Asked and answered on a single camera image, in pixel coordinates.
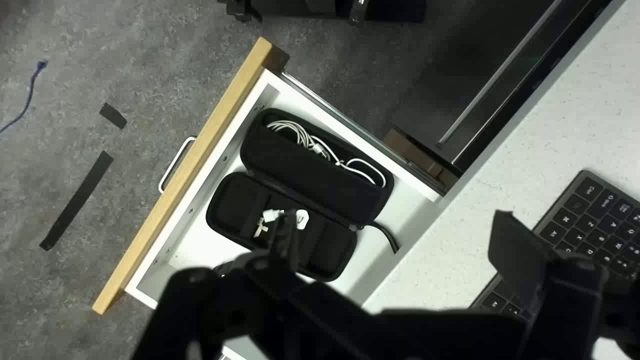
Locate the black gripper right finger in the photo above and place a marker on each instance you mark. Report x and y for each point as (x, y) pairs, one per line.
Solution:
(527, 256)

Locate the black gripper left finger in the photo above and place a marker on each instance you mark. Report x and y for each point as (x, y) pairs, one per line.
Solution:
(283, 251)

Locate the white drawer with wooden front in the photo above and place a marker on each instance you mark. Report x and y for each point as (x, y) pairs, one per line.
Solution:
(193, 220)

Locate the white earbuds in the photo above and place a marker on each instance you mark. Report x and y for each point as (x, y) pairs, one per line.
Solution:
(273, 217)

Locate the black open zip case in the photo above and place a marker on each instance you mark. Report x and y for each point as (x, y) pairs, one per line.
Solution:
(301, 172)

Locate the black keyboard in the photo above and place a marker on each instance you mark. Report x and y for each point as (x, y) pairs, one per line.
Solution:
(600, 220)

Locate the long black tape strip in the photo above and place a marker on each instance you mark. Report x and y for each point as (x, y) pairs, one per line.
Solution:
(77, 200)

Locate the short black tape strip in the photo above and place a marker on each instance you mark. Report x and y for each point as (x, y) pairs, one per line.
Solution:
(112, 114)

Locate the dark cabinet with metal rail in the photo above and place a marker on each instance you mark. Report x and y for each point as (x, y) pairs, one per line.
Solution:
(480, 80)

